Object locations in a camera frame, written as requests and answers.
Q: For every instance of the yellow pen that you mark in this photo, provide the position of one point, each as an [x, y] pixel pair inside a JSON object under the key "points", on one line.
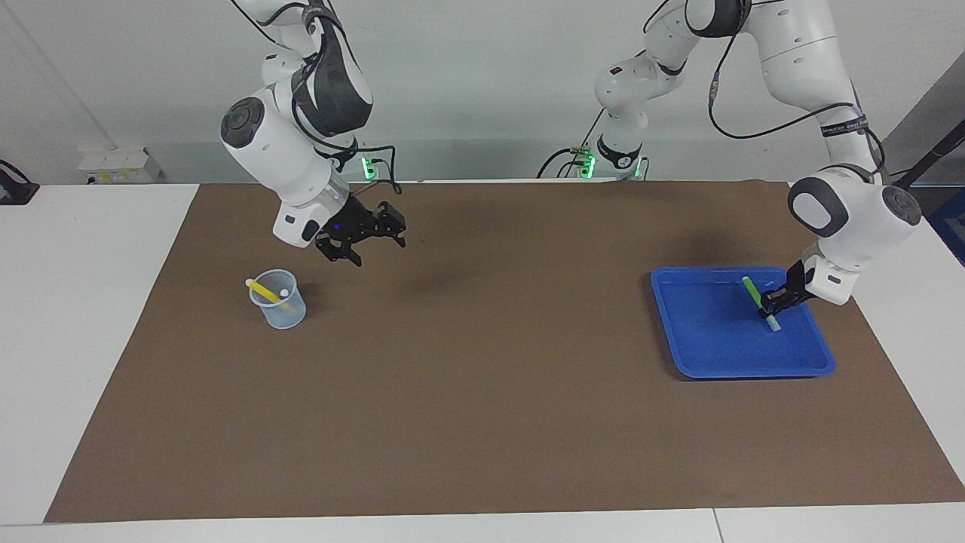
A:
{"points": [[262, 288]]}

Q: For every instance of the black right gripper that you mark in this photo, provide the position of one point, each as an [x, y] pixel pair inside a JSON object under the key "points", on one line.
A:
{"points": [[353, 225]]}

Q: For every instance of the blue plastic tray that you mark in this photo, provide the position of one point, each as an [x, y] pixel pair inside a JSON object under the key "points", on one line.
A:
{"points": [[709, 358]]}

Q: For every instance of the blue box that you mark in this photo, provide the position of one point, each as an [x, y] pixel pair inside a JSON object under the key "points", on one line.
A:
{"points": [[951, 226]]}

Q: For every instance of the green pen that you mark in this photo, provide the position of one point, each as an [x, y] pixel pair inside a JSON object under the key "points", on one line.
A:
{"points": [[750, 289]]}

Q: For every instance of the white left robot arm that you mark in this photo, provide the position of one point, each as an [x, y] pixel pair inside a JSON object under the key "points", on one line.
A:
{"points": [[852, 219]]}

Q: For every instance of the black table clamp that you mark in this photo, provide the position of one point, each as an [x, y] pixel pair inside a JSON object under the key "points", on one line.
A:
{"points": [[15, 192]]}

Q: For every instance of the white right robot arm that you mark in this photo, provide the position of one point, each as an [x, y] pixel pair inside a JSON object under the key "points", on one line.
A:
{"points": [[279, 158]]}

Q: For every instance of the brown table mat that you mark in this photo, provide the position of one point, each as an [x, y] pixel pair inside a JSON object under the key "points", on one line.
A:
{"points": [[482, 415]]}

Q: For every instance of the black stand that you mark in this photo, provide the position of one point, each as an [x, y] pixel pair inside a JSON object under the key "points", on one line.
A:
{"points": [[916, 170]]}

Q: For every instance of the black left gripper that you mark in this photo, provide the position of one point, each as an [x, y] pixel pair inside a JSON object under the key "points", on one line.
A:
{"points": [[801, 283]]}

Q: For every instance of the translucent plastic cup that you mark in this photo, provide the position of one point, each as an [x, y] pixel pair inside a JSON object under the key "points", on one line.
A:
{"points": [[283, 317]]}

